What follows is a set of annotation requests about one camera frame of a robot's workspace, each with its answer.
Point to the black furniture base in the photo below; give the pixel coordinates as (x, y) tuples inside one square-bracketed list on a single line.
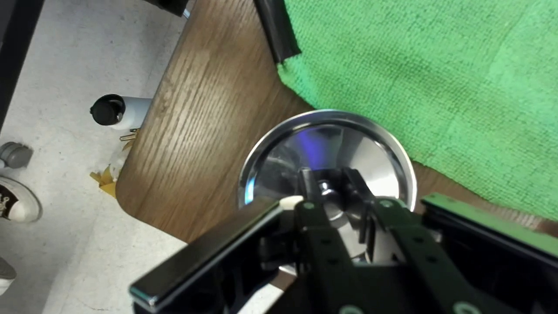
[(15, 46)]

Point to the white tube black cap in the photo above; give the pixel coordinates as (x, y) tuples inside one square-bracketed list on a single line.
[(132, 109)]

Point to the grey caster wheel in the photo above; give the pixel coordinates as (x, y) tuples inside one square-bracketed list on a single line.
[(15, 156)]

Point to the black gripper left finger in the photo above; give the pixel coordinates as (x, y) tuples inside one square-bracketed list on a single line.
[(316, 245)]

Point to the steel pot lid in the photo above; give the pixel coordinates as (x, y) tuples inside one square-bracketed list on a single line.
[(280, 158)]

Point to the yellow floor scrap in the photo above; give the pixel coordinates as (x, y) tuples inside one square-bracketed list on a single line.
[(107, 180)]

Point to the green cloth with black tabs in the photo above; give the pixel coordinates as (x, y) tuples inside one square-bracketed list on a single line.
[(437, 76)]

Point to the white sneaker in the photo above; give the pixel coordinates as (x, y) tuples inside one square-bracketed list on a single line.
[(20, 201)]

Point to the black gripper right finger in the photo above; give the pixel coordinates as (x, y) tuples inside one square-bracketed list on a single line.
[(419, 250)]

